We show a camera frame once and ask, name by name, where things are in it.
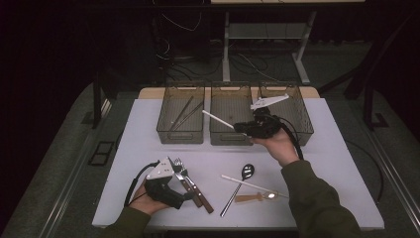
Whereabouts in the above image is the white table cover sheet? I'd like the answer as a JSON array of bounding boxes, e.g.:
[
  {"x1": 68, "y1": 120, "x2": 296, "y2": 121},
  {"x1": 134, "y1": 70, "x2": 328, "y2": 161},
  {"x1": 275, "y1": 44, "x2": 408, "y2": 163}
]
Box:
[{"x1": 91, "y1": 97, "x2": 385, "y2": 231}]

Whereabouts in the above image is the thin black floor cable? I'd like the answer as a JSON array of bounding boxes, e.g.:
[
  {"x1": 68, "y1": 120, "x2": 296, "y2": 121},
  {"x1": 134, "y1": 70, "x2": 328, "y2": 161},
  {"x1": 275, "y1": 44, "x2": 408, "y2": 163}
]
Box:
[{"x1": 344, "y1": 139, "x2": 385, "y2": 203}]

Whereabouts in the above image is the person's left hand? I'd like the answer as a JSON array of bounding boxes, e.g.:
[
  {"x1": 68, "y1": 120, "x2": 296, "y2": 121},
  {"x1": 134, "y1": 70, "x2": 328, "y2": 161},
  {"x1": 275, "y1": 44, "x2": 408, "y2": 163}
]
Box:
[{"x1": 128, "y1": 182, "x2": 171, "y2": 217}]

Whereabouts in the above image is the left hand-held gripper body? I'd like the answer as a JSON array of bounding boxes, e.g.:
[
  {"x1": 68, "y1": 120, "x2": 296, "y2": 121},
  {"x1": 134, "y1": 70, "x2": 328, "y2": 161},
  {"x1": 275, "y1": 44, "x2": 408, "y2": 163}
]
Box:
[{"x1": 144, "y1": 157, "x2": 186, "y2": 210}]

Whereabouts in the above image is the tangle of floor cables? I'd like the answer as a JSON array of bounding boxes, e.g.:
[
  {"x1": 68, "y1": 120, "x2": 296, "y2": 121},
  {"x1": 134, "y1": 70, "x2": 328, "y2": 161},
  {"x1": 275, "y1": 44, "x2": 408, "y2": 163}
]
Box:
[{"x1": 153, "y1": 0, "x2": 298, "y2": 84}]

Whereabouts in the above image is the person's right hand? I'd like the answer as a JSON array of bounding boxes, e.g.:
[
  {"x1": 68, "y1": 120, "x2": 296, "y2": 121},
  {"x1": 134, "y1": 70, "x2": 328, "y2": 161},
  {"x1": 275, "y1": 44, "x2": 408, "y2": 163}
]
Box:
[{"x1": 252, "y1": 128, "x2": 300, "y2": 168}]

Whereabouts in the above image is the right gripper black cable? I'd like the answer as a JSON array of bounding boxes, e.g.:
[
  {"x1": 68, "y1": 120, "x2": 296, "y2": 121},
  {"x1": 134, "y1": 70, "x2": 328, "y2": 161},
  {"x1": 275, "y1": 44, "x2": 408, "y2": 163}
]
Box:
[{"x1": 270, "y1": 113, "x2": 305, "y2": 162}]

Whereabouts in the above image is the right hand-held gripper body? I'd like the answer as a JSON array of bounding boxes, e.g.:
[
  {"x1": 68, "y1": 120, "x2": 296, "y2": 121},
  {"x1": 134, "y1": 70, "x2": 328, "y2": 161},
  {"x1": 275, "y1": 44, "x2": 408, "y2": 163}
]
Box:
[{"x1": 250, "y1": 93, "x2": 291, "y2": 139}]

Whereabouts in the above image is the aluminium floor rail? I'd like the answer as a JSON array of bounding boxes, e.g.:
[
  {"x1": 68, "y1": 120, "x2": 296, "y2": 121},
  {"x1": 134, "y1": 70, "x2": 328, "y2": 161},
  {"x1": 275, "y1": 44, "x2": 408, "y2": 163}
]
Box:
[
  {"x1": 38, "y1": 98, "x2": 113, "y2": 238},
  {"x1": 363, "y1": 125, "x2": 420, "y2": 227}
]

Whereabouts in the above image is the black metal stand post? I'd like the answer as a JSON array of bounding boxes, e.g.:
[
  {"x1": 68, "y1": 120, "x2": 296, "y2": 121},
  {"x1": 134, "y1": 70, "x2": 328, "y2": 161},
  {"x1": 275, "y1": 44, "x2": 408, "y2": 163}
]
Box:
[
  {"x1": 91, "y1": 70, "x2": 111, "y2": 130},
  {"x1": 362, "y1": 82, "x2": 390, "y2": 132}
]

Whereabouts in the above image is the patterned metal chopstick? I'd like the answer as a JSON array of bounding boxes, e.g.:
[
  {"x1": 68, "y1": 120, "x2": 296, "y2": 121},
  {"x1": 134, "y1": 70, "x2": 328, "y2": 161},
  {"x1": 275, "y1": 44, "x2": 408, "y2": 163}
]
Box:
[
  {"x1": 171, "y1": 101, "x2": 205, "y2": 132},
  {"x1": 168, "y1": 95, "x2": 195, "y2": 132}
]

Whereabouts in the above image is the clear spoon with tan handle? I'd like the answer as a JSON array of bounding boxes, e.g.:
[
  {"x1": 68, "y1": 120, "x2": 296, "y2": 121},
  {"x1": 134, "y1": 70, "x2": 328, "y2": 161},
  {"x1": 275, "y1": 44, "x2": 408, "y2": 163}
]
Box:
[{"x1": 234, "y1": 190, "x2": 280, "y2": 204}]

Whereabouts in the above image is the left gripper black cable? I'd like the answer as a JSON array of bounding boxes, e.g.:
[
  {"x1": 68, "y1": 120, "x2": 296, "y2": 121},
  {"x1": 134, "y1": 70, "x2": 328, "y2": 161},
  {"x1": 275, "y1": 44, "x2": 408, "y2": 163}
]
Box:
[{"x1": 123, "y1": 161, "x2": 161, "y2": 208}]

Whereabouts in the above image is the wooden handled metal fork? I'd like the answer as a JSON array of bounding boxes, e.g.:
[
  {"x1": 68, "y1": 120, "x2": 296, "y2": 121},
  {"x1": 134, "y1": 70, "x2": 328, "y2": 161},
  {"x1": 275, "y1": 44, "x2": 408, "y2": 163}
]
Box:
[
  {"x1": 179, "y1": 167, "x2": 215, "y2": 214},
  {"x1": 172, "y1": 158, "x2": 203, "y2": 208}
]

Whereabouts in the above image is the clear brown plastic bin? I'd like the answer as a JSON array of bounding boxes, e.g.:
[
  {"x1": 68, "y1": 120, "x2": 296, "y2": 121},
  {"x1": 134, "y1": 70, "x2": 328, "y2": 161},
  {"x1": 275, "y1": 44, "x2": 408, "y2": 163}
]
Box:
[
  {"x1": 156, "y1": 82, "x2": 206, "y2": 146},
  {"x1": 257, "y1": 81, "x2": 315, "y2": 147},
  {"x1": 209, "y1": 81, "x2": 258, "y2": 147}
]

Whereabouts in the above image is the black spoon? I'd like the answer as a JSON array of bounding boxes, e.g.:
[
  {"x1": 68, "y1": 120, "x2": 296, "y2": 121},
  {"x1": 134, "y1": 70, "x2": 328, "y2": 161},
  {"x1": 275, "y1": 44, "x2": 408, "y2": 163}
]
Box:
[{"x1": 219, "y1": 163, "x2": 256, "y2": 218}]

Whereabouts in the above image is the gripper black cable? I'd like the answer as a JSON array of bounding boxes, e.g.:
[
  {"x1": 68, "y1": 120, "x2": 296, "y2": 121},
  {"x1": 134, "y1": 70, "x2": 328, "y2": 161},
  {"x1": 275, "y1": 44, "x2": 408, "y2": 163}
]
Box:
[
  {"x1": 123, "y1": 161, "x2": 161, "y2": 208},
  {"x1": 270, "y1": 113, "x2": 305, "y2": 162}
]

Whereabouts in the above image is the white metal desk frame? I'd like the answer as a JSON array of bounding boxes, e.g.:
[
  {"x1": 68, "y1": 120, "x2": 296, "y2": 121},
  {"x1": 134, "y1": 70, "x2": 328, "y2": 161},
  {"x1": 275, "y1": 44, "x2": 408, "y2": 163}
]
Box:
[{"x1": 210, "y1": 0, "x2": 366, "y2": 85}]

